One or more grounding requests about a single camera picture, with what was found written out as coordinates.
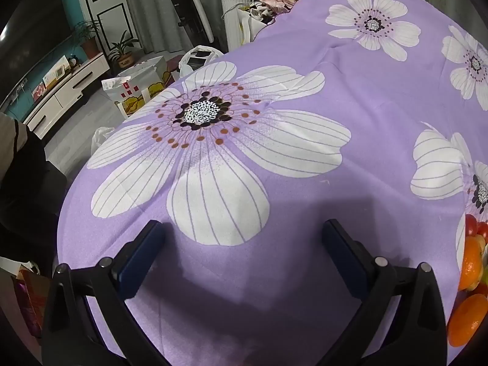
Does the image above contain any black television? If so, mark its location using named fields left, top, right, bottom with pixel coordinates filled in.
left=0, top=0, right=79, bottom=100

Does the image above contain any desk calendar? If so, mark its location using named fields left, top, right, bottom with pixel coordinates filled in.
left=42, top=55, right=71, bottom=88

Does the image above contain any pile of patterned clothes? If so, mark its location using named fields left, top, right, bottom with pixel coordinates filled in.
left=248, top=2, right=286, bottom=25

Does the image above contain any dark upholstered seat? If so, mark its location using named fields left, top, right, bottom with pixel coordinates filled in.
left=0, top=112, right=69, bottom=271

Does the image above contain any white tower appliance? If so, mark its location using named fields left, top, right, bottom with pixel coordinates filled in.
left=217, top=0, right=254, bottom=52

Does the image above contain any orange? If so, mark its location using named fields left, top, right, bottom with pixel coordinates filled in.
left=447, top=293, right=486, bottom=348
left=458, top=238, right=484, bottom=291

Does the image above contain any red paper bag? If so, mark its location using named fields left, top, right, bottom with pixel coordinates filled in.
left=11, top=269, right=52, bottom=338

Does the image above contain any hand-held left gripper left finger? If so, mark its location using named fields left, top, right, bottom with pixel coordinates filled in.
left=41, top=220, right=168, bottom=366

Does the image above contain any grey curtain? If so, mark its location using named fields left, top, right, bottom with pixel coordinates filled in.
left=120, top=0, right=225, bottom=56

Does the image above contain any white television cabinet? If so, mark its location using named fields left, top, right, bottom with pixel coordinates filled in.
left=0, top=51, right=111, bottom=140

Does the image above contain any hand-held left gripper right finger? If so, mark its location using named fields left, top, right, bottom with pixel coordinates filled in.
left=321, top=219, right=447, bottom=366

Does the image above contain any purple floral cloth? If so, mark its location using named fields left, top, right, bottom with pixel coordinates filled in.
left=57, top=0, right=488, bottom=366

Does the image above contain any potted plant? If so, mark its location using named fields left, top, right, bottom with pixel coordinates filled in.
left=108, top=30, right=140, bottom=69
left=72, top=19, right=103, bottom=59

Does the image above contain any white plastic bag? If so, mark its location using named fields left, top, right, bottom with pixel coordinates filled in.
left=178, top=45, right=225, bottom=77
left=91, top=126, right=117, bottom=157

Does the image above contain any printed cardboard box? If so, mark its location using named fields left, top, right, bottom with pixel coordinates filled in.
left=102, top=56, right=176, bottom=118

